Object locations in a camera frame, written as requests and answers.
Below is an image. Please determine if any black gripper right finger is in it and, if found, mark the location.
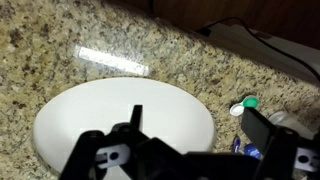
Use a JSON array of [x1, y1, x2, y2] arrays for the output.
[[240, 107, 278, 156]]

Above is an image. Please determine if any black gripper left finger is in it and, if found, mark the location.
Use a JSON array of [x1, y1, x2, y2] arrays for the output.
[[129, 104, 144, 133]]

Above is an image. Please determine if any green round screw lid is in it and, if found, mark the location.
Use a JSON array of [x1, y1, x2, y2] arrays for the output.
[[242, 95, 260, 109]]

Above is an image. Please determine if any small blue white tube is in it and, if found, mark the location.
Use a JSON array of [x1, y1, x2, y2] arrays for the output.
[[243, 143, 263, 160]]

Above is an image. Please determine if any blue toothbrush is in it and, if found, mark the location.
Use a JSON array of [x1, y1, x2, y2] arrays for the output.
[[233, 135, 242, 155]]

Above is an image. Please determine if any clear plastic bottle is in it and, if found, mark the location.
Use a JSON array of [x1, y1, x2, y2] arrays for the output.
[[268, 111, 316, 140]]

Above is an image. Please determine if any white oval sink basin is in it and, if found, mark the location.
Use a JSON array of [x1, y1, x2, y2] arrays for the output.
[[31, 77, 216, 175]]

